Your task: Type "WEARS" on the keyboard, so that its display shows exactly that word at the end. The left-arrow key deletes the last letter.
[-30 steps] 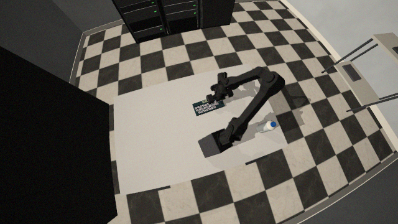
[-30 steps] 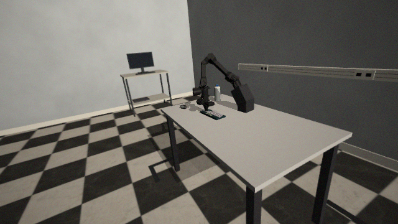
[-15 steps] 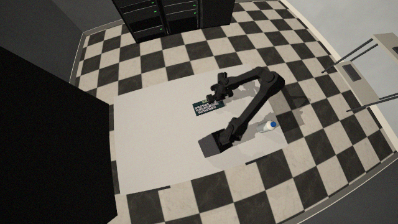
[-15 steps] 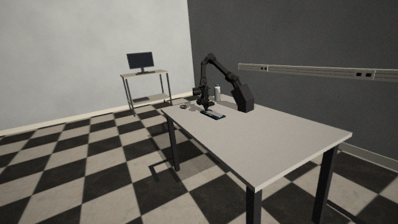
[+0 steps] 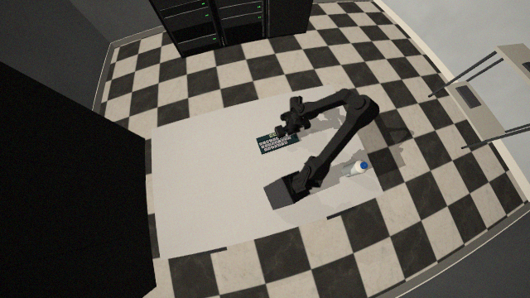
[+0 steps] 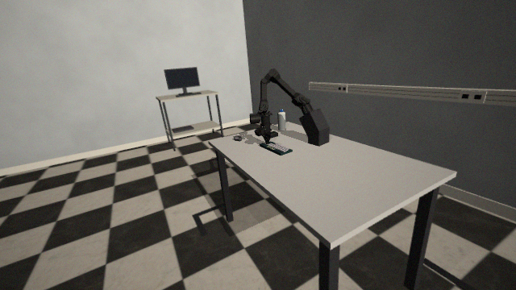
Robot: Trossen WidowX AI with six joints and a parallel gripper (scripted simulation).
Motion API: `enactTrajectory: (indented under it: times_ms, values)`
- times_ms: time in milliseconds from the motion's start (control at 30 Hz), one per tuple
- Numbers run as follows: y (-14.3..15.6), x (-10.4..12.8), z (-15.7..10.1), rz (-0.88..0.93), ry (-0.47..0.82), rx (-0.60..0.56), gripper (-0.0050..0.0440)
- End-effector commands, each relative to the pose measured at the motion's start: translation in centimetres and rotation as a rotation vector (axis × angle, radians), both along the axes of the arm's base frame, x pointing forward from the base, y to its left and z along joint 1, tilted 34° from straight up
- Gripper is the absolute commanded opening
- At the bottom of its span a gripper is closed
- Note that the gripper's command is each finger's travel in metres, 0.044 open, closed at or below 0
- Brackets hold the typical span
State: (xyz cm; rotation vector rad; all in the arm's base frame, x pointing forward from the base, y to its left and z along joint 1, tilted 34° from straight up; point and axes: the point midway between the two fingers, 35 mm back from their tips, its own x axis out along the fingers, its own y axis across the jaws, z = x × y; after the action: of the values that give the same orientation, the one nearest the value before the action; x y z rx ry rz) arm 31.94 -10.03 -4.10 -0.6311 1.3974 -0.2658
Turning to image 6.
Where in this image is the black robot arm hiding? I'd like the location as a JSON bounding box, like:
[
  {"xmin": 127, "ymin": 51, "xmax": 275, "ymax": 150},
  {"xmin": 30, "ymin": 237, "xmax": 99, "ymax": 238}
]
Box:
[{"xmin": 250, "ymin": 68, "xmax": 313, "ymax": 136}]

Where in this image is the dark green keyboard case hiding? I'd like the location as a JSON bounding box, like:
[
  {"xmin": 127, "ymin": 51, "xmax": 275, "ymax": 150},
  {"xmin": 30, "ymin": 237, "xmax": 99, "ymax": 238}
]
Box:
[{"xmin": 260, "ymin": 141, "xmax": 293, "ymax": 155}]

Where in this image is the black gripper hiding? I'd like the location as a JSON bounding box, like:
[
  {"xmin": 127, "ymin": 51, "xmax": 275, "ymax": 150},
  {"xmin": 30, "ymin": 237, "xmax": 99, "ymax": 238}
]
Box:
[{"xmin": 261, "ymin": 122, "xmax": 278, "ymax": 144}]

